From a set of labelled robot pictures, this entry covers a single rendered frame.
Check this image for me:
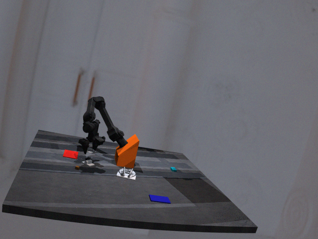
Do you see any blue flat plate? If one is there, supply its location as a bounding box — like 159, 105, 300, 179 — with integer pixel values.
149, 195, 170, 204

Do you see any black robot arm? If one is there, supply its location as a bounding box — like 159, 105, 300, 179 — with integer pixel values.
83, 96, 128, 148

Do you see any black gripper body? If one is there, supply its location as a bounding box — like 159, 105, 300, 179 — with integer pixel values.
78, 131, 99, 146

